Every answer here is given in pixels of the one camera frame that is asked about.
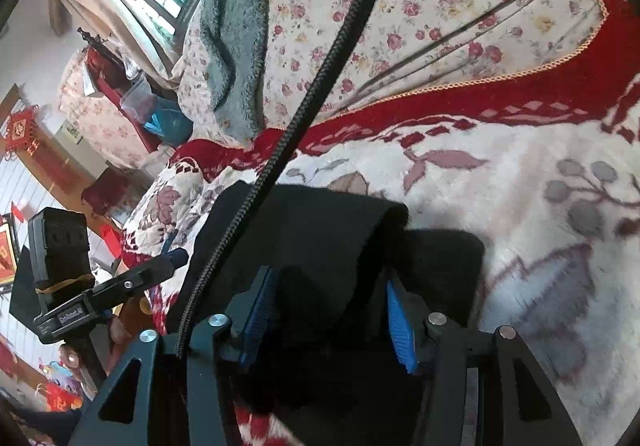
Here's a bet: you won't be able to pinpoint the grey-green fleece blanket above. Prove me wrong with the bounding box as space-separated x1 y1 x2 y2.
200 0 268 145

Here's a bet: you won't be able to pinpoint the cream floral quilt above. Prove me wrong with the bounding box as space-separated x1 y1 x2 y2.
171 0 609 149

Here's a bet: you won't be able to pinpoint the clear plastic bag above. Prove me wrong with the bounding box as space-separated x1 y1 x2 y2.
119 76 156 124

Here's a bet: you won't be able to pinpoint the red chinese knot ornament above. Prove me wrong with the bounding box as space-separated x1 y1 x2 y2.
4 106 39 159

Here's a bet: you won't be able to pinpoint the red floral plush blanket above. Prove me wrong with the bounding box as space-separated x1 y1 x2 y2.
281 0 639 445

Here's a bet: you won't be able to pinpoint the black pants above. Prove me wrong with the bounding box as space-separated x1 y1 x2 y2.
166 181 485 445

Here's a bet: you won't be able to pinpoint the beige curtain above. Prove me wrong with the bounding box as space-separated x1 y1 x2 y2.
48 0 181 90

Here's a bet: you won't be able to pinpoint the black braided cable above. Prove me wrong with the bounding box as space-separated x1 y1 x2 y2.
174 0 394 360

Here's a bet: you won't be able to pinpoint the blue plastic bag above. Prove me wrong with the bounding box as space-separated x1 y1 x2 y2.
143 98 193 147

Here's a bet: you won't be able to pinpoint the left hand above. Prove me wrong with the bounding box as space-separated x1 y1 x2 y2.
58 295 154 378

